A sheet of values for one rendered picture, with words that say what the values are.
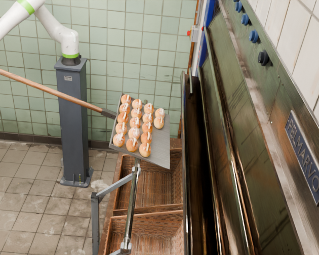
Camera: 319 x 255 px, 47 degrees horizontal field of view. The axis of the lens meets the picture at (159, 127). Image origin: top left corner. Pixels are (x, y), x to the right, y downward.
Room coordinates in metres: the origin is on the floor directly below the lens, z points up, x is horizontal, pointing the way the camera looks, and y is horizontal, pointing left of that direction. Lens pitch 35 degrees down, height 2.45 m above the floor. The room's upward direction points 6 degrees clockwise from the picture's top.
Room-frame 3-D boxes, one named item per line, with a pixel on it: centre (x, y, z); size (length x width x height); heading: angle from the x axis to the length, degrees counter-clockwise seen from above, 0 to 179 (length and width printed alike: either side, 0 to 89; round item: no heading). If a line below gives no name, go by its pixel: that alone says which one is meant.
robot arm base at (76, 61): (2.61, 0.73, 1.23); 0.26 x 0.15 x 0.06; 179
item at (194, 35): (2.75, -0.20, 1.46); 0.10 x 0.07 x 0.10; 1
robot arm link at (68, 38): (2.56, 0.74, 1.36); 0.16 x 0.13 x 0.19; 49
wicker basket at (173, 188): (1.81, 0.01, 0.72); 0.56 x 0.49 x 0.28; 2
